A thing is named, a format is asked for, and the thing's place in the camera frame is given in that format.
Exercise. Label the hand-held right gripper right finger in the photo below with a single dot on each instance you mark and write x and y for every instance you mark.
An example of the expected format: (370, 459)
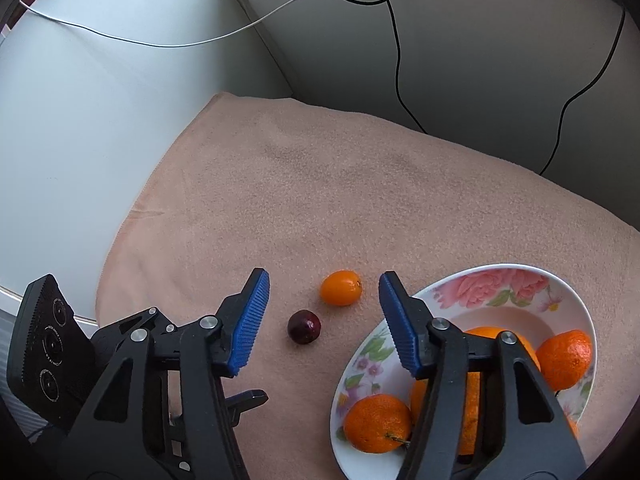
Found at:
(400, 320)

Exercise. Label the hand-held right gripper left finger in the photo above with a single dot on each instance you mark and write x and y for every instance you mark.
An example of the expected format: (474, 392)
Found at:
(247, 325)

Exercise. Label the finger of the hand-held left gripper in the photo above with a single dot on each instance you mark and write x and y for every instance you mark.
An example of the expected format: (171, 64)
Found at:
(247, 399)
(125, 325)

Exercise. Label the dark red cherry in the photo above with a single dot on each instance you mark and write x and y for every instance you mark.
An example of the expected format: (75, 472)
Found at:
(304, 326)

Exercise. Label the orange kumquat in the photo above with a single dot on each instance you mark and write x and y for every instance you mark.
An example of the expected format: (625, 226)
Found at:
(341, 287)

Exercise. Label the white floral plate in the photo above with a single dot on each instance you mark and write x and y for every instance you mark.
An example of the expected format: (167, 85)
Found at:
(500, 305)

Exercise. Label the small mandarin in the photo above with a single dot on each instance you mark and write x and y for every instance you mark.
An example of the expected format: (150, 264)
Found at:
(377, 422)
(565, 360)

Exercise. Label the beige pink towel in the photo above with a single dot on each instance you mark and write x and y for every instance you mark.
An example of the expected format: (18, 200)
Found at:
(300, 185)

